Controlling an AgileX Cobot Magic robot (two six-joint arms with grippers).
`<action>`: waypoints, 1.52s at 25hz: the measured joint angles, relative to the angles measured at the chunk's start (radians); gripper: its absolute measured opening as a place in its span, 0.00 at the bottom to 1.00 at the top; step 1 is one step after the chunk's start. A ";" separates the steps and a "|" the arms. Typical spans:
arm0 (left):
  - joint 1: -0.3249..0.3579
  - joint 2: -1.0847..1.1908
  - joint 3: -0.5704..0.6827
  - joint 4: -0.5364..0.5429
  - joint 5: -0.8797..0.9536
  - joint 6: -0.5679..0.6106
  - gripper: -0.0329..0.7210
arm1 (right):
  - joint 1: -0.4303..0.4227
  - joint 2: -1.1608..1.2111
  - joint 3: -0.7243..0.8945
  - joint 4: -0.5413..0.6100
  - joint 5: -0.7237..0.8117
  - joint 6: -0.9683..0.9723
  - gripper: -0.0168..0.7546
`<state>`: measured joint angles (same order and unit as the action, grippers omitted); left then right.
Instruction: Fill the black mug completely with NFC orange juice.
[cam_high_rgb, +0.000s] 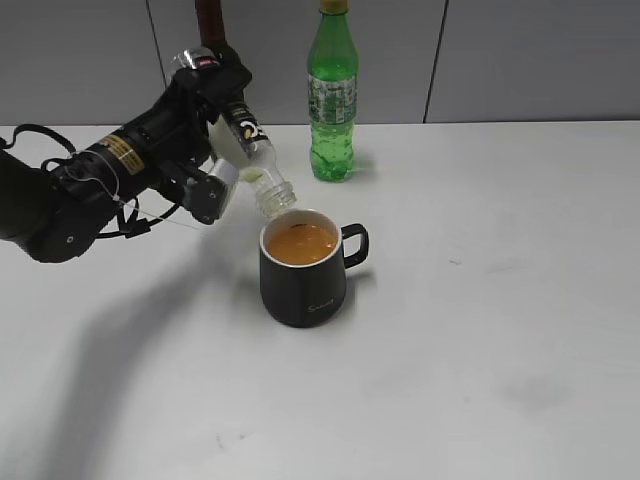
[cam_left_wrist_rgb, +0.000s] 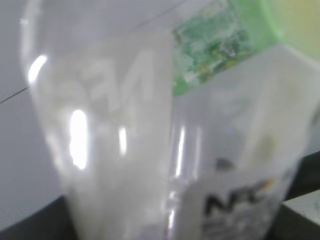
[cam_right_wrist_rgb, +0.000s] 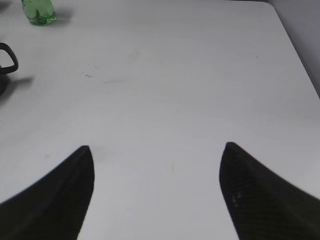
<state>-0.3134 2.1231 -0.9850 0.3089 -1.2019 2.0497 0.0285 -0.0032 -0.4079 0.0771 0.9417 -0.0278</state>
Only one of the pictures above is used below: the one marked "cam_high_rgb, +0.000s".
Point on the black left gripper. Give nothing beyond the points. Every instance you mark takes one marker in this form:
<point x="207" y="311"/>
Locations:
<point x="173" y="129"/>

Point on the orange juice bottle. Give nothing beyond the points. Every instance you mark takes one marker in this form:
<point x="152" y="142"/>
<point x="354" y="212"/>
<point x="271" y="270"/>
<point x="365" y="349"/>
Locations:
<point x="238" y="137"/>

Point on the black ceramic mug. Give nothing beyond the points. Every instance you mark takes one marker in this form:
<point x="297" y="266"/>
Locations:
<point x="309" y="294"/>

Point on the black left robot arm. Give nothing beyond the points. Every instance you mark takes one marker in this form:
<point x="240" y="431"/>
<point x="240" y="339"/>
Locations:
<point x="132" y="179"/>

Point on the dark red wine bottle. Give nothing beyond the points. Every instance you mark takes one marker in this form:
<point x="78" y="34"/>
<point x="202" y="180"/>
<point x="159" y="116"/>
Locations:
<point x="210" y="20"/>

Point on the green plastic soda bottle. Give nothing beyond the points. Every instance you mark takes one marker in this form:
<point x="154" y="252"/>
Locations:
<point x="332" y="68"/>

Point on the white zip tie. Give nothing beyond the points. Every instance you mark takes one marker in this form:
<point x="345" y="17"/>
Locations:
<point x="131" y="219"/>

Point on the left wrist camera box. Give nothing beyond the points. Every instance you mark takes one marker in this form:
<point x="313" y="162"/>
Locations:
<point x="205" y="194"/>

